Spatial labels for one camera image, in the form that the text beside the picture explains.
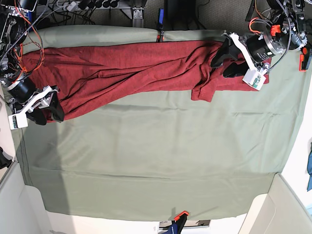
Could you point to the orange black clamp bottom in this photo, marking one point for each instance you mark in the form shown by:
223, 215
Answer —
178, 223

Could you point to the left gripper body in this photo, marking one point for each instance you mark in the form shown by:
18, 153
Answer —
260, 47

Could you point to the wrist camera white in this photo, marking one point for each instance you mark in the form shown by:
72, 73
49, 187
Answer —
17, 121
254, 79

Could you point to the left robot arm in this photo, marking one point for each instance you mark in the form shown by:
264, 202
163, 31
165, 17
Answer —
282, 31

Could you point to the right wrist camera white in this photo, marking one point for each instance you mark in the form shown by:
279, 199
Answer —
17, 121

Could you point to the green table cloth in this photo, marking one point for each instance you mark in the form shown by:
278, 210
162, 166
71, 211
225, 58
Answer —
151, 155

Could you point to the grey metal table bracket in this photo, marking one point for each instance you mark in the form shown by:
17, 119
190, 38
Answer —
138, 17

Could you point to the orange black clamp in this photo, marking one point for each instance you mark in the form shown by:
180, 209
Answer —
178, 223
305, 59

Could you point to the blue cloth at right edge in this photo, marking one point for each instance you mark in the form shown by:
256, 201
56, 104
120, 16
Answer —
309, 170

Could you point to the white bin right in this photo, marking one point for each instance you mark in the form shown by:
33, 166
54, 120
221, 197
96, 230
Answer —
279, 211

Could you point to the black power adapter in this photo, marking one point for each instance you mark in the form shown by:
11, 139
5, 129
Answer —
175, 9

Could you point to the orange black clamp far right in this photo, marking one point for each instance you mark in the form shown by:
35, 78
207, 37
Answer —
305, 59

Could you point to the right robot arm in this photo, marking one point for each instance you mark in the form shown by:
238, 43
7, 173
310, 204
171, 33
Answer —
16, 21

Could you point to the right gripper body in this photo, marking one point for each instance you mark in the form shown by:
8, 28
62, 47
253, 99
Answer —
25, 95

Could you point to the red long-sleeve T-shirt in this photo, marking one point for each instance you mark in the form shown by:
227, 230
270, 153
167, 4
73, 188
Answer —
89, 77

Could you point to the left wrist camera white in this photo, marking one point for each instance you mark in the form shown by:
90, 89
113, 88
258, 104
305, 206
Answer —
254, 79

